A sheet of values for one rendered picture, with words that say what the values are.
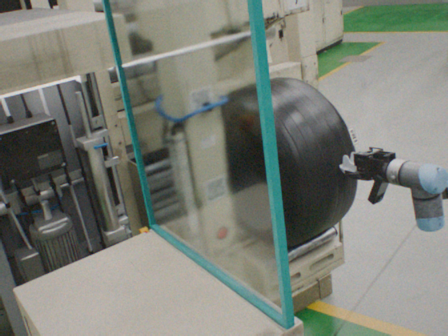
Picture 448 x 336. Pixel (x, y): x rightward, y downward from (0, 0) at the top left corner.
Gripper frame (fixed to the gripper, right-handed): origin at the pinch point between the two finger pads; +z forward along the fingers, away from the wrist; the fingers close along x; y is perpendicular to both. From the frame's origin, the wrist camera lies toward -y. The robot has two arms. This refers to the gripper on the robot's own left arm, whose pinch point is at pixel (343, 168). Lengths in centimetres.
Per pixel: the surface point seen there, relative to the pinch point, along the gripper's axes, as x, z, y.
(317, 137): 5.3, 4.1, 11.4
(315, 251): 1.6, 18.9, -34.3
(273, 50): -295, 407, -12
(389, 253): -117, 97, -112
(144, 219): 41, 73, -19
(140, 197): 41, 72, -9
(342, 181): 0.1, 1.4, -4.4
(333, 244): -6.1, 17.9, -34.5
